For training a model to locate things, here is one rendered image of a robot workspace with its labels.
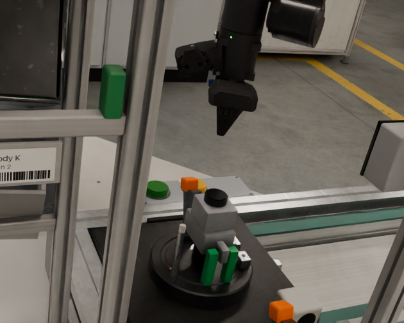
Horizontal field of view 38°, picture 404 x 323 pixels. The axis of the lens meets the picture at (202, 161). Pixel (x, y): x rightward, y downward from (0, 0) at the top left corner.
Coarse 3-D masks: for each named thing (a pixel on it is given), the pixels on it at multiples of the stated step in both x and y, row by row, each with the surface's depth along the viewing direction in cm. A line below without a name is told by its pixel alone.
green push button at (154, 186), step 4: (148, 184) 96; (152, 184) 96; (156, 184) 97; (160, 184) 97; (164, 184) 97; (148, 188) 95; (152, 188) 95; (156, 188) 95; (160, 188) 96; (164, 188) 96; (168, 188) 96; (148, 192) 95; (152, 192) 94; (156, 192) 95; (160, 192) 95; (164, 192) 95; (152, 196) 95; (156, 196) 95; (160, 196) 95; (164, 196) 95
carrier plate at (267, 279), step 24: (96, 240) 81; (144, 240) 83; (240, 240) 87; (144, 264) 78; (264, 264) 83; (144, 288) 74; (264, 288) 78; (144, 312) 70; (168, 312) 71; (192, 312) 72; (216, 312) 72; (240, 312) 73; (264, 312) 74
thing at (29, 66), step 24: (0, 0) 37; (24, 0) 37; (48, 0) 38; (0, 24) 37; (24, 24) 38; (48, 24) 38; (0, 48) 37; (24, 48) 38; (48, 48) 38; (0, 72) 37; (24, 72) 38; (48, 72) 38; (0, 96) 38; (24, 96) 64; (48, 96) 38
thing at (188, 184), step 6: (186, 180) 79; (192, 180) 80; (186, 186) 79; (192, 186) 80; (186, 192) 80; (192, 192) 78; (198, 192) 78; (186, 198) 80; (192, 198) 80; (186, 204) 80; (186, 210) 80
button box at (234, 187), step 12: (180, 180) 101; (204, 180) 103; (216, 180) 104; (228, 180) 104; (240, 180) 105; (168, 192) 97; (180, 192) 98; (228, 192) 101; (240, 192) 101; (252, 192) 102; (144, 204) 93
